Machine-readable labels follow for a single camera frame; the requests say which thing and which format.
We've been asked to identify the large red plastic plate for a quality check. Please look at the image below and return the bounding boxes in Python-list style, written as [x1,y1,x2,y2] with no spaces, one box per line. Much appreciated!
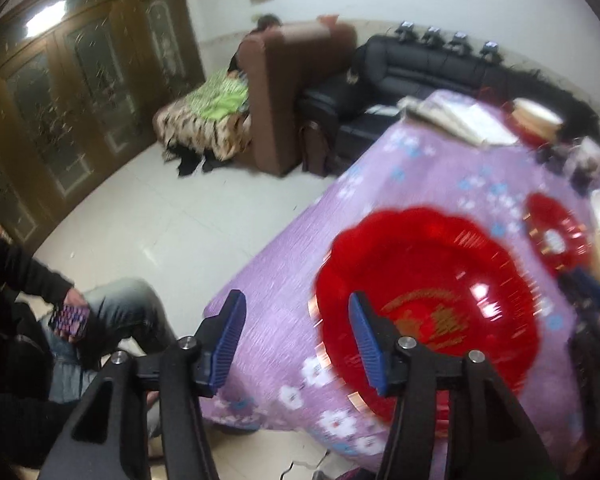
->
[314,207,541,422]

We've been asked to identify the seated person in jeans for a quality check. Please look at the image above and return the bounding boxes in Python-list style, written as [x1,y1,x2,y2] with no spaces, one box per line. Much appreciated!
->
[0,237,176,479]

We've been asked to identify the purple smartphone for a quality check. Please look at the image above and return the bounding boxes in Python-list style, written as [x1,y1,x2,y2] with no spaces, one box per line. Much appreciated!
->
[47,304,90,339]

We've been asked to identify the purple floral tablecloth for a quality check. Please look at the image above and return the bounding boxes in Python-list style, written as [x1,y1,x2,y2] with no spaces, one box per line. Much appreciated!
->
[202,120,590,469]

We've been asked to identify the small red plastic plate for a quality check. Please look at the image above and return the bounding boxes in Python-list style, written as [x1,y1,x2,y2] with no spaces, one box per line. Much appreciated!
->
[524,192,591,275]

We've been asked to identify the beige bowl on red plate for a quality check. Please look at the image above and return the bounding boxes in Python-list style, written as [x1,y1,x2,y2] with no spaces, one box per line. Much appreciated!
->
[505,98,564,148]

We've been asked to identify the stack of papers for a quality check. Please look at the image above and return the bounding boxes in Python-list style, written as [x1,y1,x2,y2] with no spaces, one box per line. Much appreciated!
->
[398,95,519,149]

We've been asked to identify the patterned blanket bed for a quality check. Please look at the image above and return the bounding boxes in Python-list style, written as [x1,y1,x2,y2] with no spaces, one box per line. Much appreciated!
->
[152,70,251,162]

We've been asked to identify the wooden cabinet doors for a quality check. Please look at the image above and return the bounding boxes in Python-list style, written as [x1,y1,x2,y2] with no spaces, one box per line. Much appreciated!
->
[0,0,204,248]

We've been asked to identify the black leather sofa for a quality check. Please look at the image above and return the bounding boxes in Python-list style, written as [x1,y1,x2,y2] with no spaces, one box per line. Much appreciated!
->
[297,35,600,177]

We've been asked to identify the brown armchair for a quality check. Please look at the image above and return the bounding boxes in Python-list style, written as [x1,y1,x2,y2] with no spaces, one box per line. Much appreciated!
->
[237,21,358,177]

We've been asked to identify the person behind brown armchair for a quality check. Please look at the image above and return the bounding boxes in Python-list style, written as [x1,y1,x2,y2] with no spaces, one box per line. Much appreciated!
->
[226,13,283,77]

